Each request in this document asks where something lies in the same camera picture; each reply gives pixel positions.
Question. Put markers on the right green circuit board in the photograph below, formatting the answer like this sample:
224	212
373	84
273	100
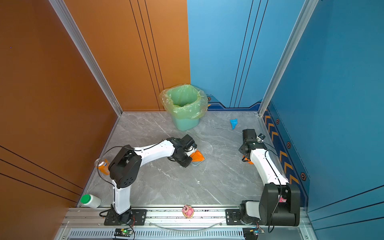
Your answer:
252	233

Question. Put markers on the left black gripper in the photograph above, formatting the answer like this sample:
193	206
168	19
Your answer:
187	163

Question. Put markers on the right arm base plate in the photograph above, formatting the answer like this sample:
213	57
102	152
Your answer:
235	217

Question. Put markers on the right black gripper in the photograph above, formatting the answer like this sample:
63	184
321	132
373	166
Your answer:
241	148

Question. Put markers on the teal plastic dustpan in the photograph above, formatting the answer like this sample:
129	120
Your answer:
198	159

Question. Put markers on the green circuit board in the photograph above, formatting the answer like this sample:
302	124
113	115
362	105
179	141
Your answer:
252	233
124	233

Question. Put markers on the pink pig toy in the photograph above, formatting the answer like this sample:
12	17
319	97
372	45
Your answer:
188	211

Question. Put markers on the blue paper scrap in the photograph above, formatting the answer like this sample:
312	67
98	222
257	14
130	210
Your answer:
234	123

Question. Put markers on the plush doll pink dress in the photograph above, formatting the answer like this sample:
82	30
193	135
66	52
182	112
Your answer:
283	199

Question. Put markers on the orange soda can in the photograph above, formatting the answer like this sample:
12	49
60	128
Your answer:
102	165

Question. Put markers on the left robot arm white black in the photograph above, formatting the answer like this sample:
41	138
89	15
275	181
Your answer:
125	167

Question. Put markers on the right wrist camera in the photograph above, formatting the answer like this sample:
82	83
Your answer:
260	138

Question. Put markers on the white bottle green cap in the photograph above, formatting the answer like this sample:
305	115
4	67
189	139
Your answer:
90	201

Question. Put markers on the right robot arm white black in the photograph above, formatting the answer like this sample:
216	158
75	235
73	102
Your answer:
268	211

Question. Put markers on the left green circuit board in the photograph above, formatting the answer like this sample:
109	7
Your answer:
124	233

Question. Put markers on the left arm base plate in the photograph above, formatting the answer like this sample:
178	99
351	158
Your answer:
130	217

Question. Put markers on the green trash bin with bag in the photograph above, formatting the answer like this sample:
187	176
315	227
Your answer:
186	104

